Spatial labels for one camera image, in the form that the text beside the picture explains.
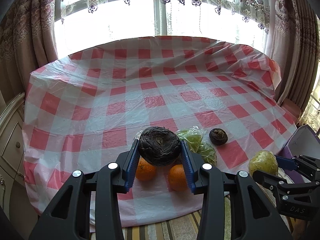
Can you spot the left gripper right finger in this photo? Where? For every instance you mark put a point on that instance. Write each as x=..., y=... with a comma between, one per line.
x=253, y=216

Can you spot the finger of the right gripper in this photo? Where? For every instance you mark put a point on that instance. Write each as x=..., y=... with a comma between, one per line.
x=304, y=165
x=267, y=180

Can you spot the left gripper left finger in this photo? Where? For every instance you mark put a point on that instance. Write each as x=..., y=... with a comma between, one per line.
x=67, y=214

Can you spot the yellow-green fruit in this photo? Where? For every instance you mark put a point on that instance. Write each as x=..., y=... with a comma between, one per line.
x=265, y=161

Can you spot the orange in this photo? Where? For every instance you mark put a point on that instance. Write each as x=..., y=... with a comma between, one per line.
x=177, y=179
x=145, y=171

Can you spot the large dark passion fruit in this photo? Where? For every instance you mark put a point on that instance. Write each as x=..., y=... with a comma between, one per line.
x=159, y=146

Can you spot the dark passion fruit back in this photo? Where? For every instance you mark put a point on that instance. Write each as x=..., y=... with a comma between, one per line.
x=218, y=136

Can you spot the green fruit top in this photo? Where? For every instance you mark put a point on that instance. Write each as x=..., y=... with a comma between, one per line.
x=192, y=136

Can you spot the green fruit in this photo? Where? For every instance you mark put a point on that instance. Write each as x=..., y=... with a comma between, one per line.
x=192, y=136
x=207, y=152

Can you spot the purple white cardboard box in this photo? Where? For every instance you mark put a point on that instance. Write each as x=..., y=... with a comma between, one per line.
x=303, y=142

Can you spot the pink plastic stool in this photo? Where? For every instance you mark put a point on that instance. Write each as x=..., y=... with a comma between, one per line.
x=291, y=108

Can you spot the striped towel cloth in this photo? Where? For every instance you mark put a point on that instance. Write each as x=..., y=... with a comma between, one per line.
x=187, y=227

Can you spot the red white checkered tablecloth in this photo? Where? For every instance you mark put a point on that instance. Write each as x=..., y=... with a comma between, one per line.
x=82, y=111

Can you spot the cream cabinet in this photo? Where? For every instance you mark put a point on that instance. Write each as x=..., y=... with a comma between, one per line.
x=14, y=200

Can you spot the right brown curtain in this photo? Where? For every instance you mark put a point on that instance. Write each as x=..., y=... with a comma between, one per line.
x=293, y=43

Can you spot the left beige curtain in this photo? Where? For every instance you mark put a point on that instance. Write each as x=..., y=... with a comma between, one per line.
x=27, y=43

